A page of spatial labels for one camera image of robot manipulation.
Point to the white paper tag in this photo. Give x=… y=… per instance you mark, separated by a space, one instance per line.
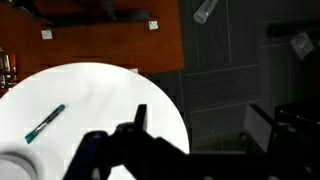
x=153 y=25

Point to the white round table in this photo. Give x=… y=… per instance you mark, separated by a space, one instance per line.
x=97 y=96

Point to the grey bowl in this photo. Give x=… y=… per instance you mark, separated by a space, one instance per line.
x=16 y=168

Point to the teal capped marker pen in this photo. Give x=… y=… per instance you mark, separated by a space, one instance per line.
x=35 y=132

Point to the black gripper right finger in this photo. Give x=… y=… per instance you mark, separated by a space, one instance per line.
x=140 y=121

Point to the clear plastic bottle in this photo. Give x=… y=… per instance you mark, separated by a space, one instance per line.
x=204 y=11

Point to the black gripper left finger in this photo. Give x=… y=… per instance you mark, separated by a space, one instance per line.
x=87 y=162

